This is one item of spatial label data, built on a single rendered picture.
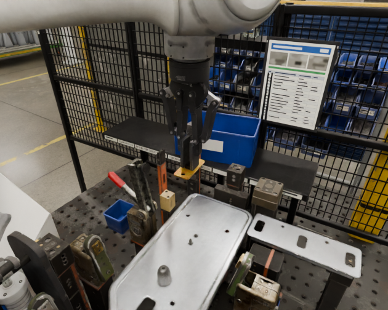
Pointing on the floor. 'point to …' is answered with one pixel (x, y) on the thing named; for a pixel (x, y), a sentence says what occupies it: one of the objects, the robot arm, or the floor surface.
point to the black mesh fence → (234, 104)
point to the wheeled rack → (12, 52)
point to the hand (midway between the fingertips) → (189, 152)
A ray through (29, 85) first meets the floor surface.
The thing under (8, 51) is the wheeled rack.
